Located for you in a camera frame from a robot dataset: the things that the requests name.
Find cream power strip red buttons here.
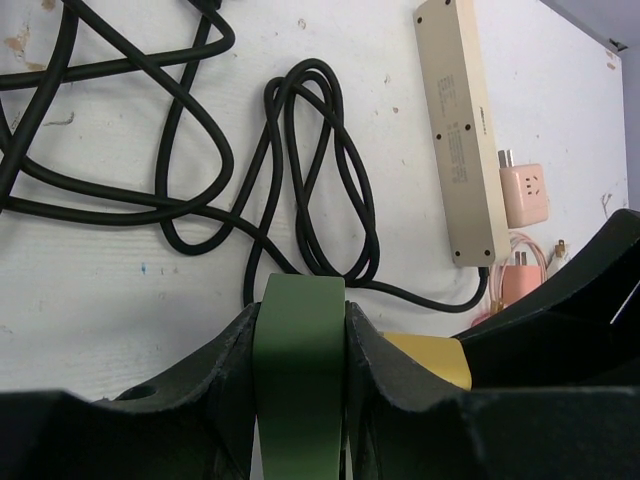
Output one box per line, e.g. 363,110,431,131
414,0,510,267

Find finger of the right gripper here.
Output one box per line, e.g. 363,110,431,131
458,209,639,388

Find yellow plug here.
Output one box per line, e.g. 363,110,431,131
383,332,472,390

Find white plug charger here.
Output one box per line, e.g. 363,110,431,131
546,239,571,278

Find peach cube socket adapter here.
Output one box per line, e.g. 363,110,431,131
498,149,549,229

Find small peach plug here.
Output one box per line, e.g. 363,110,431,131
501,251,546,306

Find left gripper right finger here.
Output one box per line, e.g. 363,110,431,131
346,303,639,479

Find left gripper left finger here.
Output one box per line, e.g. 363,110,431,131
1,304,258,479

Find green power strip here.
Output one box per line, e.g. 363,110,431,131
252,274,346,479

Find pink charging cable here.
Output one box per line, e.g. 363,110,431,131
469,229,549,329

